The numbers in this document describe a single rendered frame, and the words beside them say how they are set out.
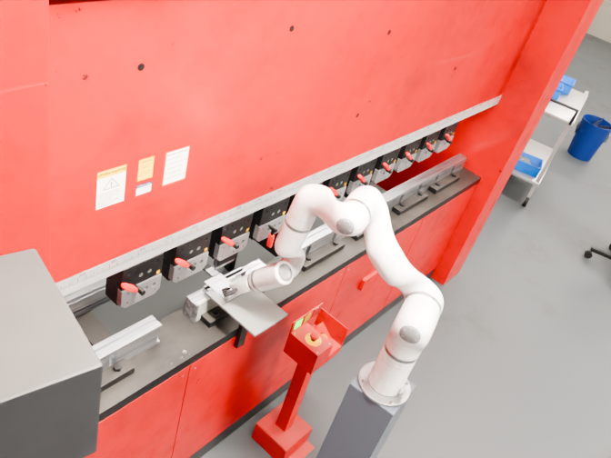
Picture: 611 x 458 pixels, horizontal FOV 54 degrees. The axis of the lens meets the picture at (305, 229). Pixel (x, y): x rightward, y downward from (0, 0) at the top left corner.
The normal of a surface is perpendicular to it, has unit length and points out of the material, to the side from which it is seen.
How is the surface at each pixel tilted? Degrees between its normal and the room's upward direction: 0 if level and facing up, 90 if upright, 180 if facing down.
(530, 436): 0
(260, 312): 0
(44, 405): 90
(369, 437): 90
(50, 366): 0
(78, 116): 90
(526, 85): 90
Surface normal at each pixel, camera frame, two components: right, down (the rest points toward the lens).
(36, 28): 0.73, 0.54
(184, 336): 0.24, -0.77
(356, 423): -0.58, 0.37
